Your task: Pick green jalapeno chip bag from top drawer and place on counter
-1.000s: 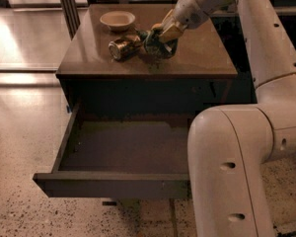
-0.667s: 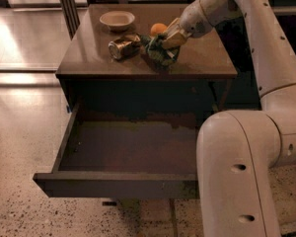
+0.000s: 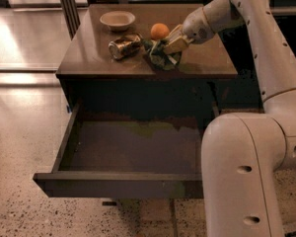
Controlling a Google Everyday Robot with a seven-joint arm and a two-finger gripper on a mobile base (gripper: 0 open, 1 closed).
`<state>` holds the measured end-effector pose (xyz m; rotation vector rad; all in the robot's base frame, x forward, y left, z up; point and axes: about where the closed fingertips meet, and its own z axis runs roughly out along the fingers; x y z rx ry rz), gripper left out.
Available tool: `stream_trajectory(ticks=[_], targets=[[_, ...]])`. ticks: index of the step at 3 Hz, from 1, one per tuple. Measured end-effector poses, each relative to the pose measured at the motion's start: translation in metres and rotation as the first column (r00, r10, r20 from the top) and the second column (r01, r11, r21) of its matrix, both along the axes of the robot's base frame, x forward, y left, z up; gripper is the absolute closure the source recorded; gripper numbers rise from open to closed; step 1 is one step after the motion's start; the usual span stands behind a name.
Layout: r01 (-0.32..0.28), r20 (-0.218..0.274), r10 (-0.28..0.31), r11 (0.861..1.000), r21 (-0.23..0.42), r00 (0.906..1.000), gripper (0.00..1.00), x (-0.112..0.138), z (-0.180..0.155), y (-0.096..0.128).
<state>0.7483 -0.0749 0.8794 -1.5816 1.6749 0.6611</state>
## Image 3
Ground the beige ceramic bowl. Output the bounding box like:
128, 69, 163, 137
100, 11, 135, 32

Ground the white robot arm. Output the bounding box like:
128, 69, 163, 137
164, 0, 296, 237

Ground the open dark top drawer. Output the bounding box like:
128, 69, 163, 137
33, 103, 219, 198

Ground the orange fruit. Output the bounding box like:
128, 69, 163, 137
150, 23, 170, 40

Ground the green jalapeno chip bag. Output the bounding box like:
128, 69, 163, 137
142, 39, 182, 70

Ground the gold soda can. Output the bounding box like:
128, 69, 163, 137
109, 34, 142, 60

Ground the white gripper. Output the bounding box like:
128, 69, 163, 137
164, 7, 215, 54

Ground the dark grey drawer cabinet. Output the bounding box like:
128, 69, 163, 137
55, 3, 239, 130

